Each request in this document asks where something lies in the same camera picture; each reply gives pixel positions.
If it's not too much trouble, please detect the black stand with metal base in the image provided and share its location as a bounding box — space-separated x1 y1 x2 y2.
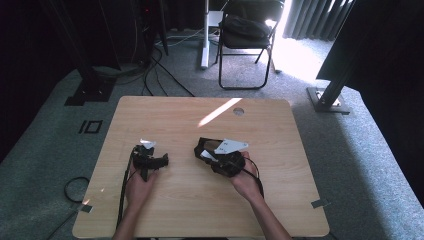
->
305 49 359 116

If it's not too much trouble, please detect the right hand-held gripper black cable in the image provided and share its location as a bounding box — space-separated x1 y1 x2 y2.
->
242 156 266 200

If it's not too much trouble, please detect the bundle of black floor cables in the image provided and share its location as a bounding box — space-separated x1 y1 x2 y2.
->
141 43 197 98

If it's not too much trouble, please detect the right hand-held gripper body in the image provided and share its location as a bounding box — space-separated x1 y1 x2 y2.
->
209 137 250 178

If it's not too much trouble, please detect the grey curtain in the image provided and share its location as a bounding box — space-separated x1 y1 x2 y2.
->
282 0 355 43

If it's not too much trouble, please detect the black bag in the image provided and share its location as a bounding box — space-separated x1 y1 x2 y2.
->
221 14 273 42

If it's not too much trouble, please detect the person's left hand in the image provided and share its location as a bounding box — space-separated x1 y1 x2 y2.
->
125 167 160 210

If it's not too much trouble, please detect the dark equipment rack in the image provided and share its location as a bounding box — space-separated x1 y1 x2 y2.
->
131 0 168 68

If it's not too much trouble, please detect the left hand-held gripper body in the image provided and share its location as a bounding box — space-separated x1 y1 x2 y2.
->
132 138 161 183

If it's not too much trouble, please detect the white desk leg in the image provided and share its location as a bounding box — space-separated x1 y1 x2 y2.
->
199 0 225 70

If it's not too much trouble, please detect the black folding chair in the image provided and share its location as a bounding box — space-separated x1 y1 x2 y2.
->
217 0 286 91

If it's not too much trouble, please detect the looped black floor cable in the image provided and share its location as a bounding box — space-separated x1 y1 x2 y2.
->
63 176 92 205

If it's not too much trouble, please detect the person's right hand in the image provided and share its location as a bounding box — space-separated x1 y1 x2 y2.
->
229 151 265 203

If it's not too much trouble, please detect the black stand with square base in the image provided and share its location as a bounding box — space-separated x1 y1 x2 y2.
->
49 0 118 108

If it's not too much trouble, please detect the black floor tape marking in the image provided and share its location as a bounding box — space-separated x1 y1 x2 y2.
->
78 119 104 135

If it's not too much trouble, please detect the hand-held gripper black cable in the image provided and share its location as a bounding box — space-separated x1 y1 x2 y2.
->
242 156 266 200
115 155 138 231

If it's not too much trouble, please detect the left hand-held gripper black cable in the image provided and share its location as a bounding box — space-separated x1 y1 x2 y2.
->
115 155 138 231

